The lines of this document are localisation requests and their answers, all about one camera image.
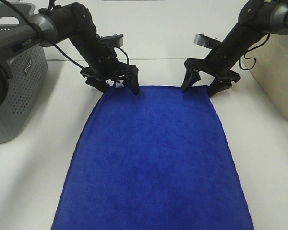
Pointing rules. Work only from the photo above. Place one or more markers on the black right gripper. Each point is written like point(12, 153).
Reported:
point(217, 63)

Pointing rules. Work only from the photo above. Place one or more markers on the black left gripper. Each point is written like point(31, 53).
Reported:
point(109, 67)

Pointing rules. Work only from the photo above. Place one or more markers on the grey perforated plastic basket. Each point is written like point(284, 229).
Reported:
point(22, 73)

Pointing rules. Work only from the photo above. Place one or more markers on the blue microfibre towel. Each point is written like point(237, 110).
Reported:
point(156, 161)

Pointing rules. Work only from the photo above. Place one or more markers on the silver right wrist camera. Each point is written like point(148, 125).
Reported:
point(205, 41)

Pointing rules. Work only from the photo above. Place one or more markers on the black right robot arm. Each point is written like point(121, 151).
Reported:
point(257, 18)

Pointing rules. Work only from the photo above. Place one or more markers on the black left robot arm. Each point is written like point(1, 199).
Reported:
point(55, 24)

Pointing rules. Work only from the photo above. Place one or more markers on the beige storage box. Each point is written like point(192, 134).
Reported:
point(268, 64)

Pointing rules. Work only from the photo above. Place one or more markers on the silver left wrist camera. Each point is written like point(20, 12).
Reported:
point(113, 40)

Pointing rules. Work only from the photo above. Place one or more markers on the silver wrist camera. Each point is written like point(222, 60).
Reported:
point(205, 41)
point(113, 40)

